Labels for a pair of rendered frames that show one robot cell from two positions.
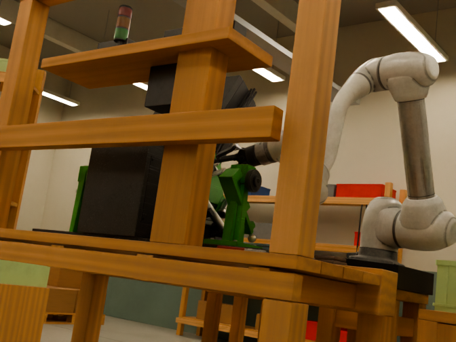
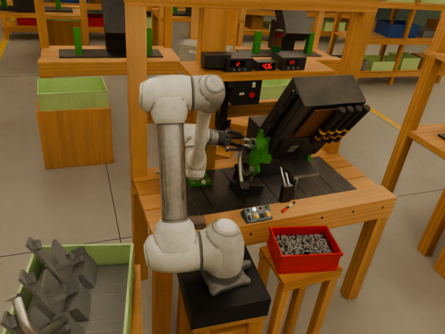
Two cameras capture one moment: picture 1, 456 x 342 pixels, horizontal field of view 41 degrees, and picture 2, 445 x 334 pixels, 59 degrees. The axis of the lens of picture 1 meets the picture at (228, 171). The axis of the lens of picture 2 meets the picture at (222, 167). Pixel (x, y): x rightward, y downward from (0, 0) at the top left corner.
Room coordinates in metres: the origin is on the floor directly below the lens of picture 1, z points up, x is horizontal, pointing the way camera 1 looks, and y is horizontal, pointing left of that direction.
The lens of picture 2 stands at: (3.06, -1.75, 2.20)
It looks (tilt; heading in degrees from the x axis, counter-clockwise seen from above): 31 degrees down; 118
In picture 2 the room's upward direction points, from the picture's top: 6 degrees clockwise
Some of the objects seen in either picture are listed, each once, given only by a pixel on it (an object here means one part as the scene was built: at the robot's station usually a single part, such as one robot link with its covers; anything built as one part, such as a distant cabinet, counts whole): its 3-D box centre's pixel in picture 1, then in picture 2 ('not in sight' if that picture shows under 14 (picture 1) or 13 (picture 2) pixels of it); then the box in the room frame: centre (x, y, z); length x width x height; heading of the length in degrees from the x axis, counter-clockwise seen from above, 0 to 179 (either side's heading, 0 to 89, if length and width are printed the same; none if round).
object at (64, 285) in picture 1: (57, 292); not in sight; (8.66, 2.09, 0.37); 1.20 x 0.80 x 0.74; 149
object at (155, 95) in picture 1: (176, 90); (243, 89); (2.09, 0.22, 1.42); 0.17 x 0.12 x 0.15; 53
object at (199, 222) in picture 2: (330, 260); (196, 222); (2.22, -0.40, 0.91); 0.10 x 0.08 x 0.03; 40
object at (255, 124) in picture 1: (112, 132); (245, 108); (2.02, 0.40, 1.23); 1.30 x 0.05 x 0.09; 53
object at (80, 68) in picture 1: (148, 62); (258, 69); (2.11, 0.34, 1.52); 0.90 x 0.25 x 0.04; 53
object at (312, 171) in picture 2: not in sight; (289, 158); (2.45, 0.18, 1.11); 0.39 x 0.16 x 0.03; 143
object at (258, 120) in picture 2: (130, 192); (272, 145); (2.27, 0.35, 1.07); 0.30 x 0.18 x 0.34; 53
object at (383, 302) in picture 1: (212, 271); (283, 219); (2.54, 0.01, 0.82); 1.50 x 0.14 x 0.15; 53
